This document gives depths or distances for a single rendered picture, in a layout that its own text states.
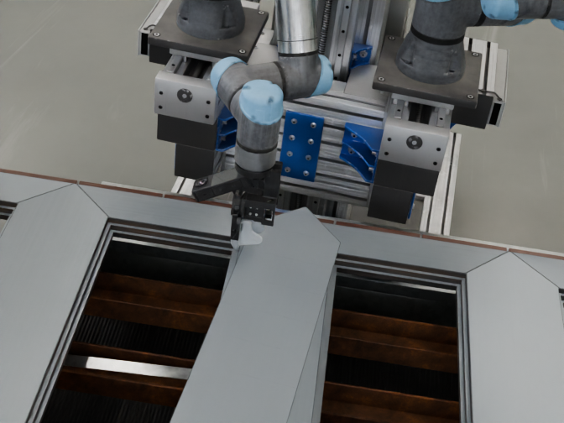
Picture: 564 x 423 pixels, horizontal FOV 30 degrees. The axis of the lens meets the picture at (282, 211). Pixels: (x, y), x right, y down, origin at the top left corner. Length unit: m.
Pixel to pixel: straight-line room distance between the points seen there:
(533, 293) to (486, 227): 1.58
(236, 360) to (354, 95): 0.79
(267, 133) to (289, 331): 0.35
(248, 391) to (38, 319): 0.39
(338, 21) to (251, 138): 0.61
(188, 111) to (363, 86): 0.41
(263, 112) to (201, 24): 0.54
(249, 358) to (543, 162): 2.42
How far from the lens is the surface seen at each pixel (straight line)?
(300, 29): 1.93
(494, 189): 3.84
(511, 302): 2.04
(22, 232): 2.05
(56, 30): 4.48
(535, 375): 1.92
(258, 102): 1.80
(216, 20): 2.30
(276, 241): 2.06
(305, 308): 1.92
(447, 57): 2.26
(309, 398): 1.77
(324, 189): 2.46
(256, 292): 1.94
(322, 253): 2.05
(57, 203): 2.12
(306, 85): 1.94
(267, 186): 1.91
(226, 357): 1.82
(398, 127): 2.19
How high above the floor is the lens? 2.15
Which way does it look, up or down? 38 degrees down
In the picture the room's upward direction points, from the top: 8 degrees clockwise
